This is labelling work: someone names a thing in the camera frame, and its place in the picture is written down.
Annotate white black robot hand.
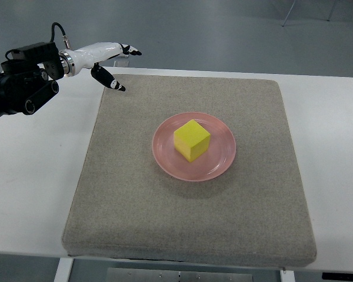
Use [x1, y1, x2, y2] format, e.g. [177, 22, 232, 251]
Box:
[59, 42, 142, 92]

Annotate yellow foam block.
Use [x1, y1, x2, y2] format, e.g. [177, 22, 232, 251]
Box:
[174, 119, 211, 162]

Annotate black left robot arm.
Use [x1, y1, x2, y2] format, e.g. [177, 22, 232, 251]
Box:
[0, 22, 70, 117]

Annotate pink plate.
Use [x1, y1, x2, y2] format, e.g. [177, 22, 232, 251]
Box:
[152, 112, 236, 182]

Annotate lower floor outlet cover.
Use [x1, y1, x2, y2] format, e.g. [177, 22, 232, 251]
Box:
[113, 60, 129, 68]

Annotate beige fabric cushion mat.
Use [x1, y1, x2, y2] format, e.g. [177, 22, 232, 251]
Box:
[62, 75, 317, 267]

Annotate white table leg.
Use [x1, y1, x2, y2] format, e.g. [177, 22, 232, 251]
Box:
[54, 258, 74, 282]

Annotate metal chair legs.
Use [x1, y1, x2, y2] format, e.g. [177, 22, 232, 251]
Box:
[280, 1, 353, 27]

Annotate black label strip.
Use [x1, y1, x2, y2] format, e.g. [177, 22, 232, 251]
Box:
[322, 273, 353, 281]

